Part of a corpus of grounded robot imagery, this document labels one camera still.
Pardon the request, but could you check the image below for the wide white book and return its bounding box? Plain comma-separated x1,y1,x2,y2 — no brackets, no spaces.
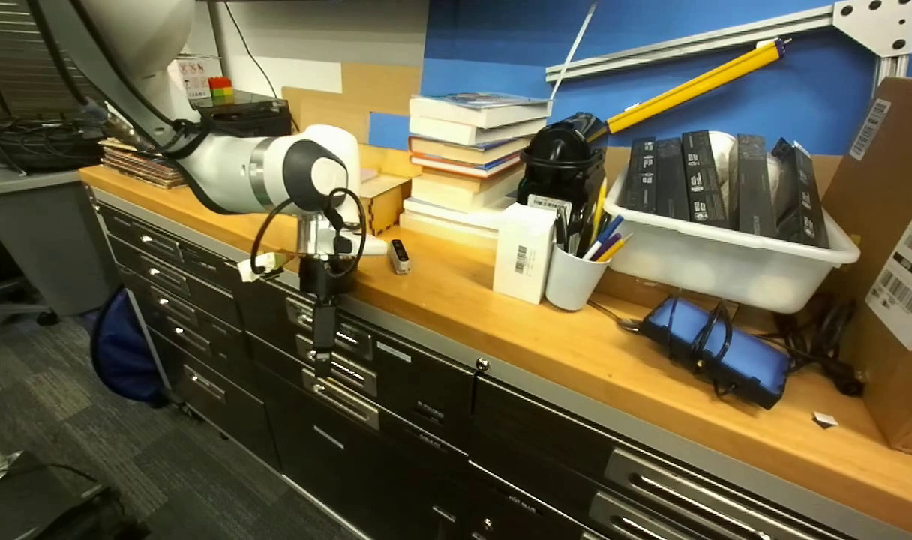
399,196,509,250

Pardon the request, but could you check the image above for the white rectangular box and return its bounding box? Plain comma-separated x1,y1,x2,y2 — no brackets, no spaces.
490,201,560,308

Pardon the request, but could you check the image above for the black bulky device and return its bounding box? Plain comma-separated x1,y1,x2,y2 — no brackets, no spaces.
517,112,611,218

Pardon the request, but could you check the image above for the white box with red button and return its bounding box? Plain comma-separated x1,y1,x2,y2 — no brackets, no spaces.
170,55,239,105

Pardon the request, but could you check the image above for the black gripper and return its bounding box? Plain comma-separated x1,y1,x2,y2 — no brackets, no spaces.
305,252,346,382

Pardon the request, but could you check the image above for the blue pen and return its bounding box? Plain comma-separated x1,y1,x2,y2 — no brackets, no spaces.
582,212,628,264

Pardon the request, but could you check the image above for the thin red-edged book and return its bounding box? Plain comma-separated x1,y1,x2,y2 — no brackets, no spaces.
409,136,533,171

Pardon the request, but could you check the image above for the thick cream book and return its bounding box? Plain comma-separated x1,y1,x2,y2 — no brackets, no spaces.
409,158,529,217

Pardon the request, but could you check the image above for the yellow bar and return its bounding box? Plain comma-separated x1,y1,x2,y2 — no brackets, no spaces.
602,40,787,139

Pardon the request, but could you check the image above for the black cable pile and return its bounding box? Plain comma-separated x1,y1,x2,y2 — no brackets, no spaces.
0,112,109,176

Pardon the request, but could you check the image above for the white pen cup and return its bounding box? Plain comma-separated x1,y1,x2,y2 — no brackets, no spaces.
542,239,611,316

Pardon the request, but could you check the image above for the white perforated bracket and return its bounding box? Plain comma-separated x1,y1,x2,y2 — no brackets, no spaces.
831,0,912,88

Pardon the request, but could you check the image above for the wooden Autolab tray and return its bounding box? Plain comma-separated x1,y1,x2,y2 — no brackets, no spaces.
357,146,416,239

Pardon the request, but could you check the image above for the grey side table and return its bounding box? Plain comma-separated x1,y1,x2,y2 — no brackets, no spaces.
0,161,124,323

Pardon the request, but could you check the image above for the glossy cover book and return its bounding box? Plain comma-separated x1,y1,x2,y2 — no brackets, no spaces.
406,91,553,133

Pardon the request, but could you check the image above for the thin white rod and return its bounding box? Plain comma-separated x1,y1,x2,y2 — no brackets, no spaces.
542,0,599,125

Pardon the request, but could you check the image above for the black metal drawer cabinet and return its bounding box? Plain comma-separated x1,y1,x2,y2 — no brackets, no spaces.
94,193,884,540

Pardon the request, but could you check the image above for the small black silver gadget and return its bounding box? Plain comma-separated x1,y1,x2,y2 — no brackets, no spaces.
386,238,416,278

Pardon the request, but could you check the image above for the black cable bundle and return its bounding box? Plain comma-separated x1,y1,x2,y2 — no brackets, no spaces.
771,295,871,402

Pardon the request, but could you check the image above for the blue power pack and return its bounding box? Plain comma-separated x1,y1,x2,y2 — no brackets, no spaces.
638,295,797,410

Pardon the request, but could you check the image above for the brown cardboard box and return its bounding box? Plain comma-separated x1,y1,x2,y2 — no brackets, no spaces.
819,74,912,465

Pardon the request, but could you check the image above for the white plastic bin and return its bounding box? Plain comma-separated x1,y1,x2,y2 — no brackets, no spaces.
602,173,863,319

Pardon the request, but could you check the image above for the black equipment case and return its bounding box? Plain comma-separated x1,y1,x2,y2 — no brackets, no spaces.
194,91,301,140

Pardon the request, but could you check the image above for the thick white book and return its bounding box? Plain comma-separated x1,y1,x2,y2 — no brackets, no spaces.
406,113,549,154

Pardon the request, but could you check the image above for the dark blue bag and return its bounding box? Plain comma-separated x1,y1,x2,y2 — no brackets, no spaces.
87,286,178,410

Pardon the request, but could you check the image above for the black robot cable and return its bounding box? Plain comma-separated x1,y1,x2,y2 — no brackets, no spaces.
245,183,373,286

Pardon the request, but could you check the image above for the yellow pencil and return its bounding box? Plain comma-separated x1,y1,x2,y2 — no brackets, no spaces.
589,176,611,245

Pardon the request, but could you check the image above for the stack of wooden plates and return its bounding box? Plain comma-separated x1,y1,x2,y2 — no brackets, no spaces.
96,136,192,193

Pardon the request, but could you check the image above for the black flat box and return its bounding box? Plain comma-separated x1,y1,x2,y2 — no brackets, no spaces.
678,130,733,235
724,133,781,244
619,139,663,217
769,139,833,252
652,139,696,225

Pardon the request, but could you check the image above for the aluminium rail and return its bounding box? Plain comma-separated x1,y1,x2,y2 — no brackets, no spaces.
542,2,840,88

